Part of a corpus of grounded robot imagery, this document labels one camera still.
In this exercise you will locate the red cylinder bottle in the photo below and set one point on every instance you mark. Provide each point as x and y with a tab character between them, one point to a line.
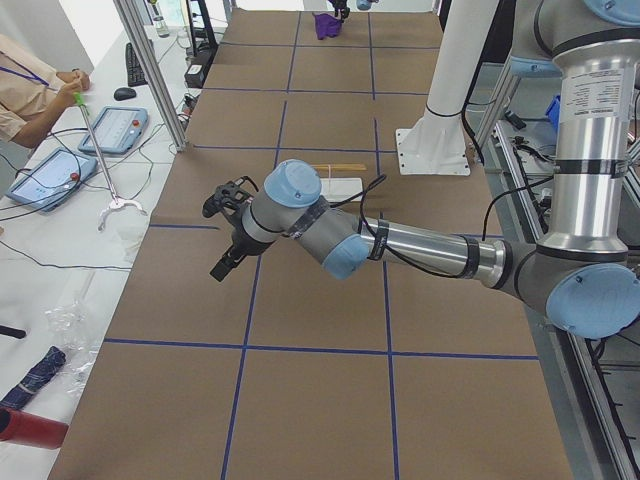
27	429

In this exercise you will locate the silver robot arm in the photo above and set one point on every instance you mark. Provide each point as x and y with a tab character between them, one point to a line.
363	5
576	274

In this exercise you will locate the blue teach pendant far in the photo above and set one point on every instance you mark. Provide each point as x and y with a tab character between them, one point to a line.
117	129

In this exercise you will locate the blue teach pendant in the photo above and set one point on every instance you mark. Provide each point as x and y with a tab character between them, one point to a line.
117	129
53	180

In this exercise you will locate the black keyboard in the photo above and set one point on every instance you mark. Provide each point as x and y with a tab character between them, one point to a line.
134	71

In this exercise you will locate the person's hand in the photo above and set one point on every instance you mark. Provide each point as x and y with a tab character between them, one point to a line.
76	75

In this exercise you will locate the aluminium frame rail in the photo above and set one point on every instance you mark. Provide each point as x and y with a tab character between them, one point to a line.
594	383

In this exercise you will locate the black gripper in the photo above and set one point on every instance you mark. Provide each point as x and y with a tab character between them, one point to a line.
236	242
341	6

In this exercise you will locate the black computer mouse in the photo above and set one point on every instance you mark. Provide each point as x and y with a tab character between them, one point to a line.
124	93

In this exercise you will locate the folded dark blue umbrella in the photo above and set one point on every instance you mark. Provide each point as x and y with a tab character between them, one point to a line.
35	379

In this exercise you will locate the black power box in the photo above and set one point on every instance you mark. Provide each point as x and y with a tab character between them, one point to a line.
195	76

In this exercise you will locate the blue teach pendant near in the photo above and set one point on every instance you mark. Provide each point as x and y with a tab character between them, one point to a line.
53	180

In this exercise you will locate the purple towel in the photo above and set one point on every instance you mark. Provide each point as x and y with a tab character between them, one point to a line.
327	26

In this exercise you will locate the blue storage bin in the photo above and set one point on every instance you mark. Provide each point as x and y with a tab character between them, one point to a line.
553	112

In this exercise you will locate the person in beige shirt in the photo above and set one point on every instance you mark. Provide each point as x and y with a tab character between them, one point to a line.
33	98

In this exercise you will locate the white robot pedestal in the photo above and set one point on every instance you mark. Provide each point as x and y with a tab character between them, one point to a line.
435	145

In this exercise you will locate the metal reacher grabber tool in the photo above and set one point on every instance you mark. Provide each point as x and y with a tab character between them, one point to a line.
117	202

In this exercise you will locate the clear plastic wrap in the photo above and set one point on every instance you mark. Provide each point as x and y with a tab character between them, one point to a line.
77	340

